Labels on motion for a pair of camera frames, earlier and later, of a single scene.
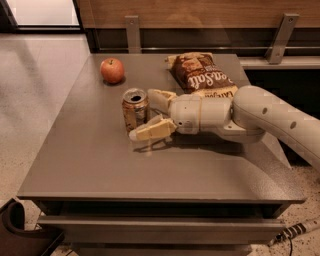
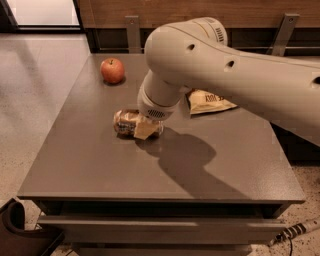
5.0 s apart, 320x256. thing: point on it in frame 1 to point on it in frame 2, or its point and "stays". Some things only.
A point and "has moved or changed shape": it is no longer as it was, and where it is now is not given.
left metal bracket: x=133 y=33 stays
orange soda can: x=135 y=106 has moved or changed shape
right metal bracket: x=281 y=36 stays
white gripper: x=185 y=112 to x=150 y=108
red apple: x=112 y=70 stays
